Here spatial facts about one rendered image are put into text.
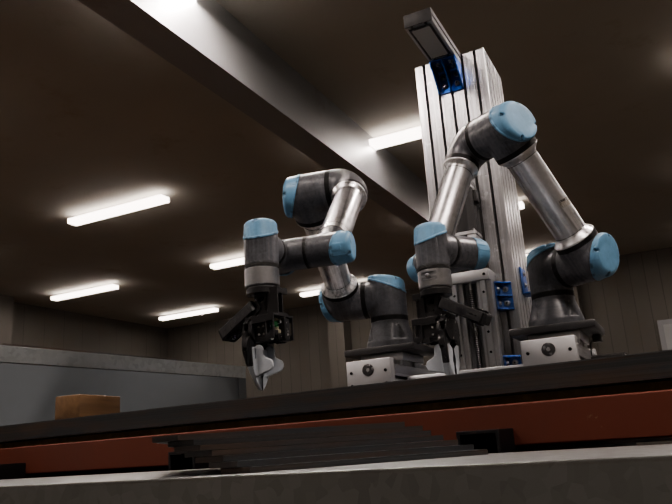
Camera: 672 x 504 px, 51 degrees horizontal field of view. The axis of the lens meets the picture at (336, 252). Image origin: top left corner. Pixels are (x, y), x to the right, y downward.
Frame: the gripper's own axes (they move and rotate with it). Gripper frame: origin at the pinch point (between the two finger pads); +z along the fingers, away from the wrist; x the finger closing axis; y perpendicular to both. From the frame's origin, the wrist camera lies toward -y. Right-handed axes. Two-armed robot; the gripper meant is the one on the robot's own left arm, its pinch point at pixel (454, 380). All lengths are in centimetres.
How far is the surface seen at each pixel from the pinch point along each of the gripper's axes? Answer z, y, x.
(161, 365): -15, 97, -10
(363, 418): 9, -12, 62
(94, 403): 1, 54, 50
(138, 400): -4, 97, -1
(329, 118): -216, 179, -259
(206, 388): -8, 97, -30
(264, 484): 14, -20, 94
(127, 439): 9, 32, 62
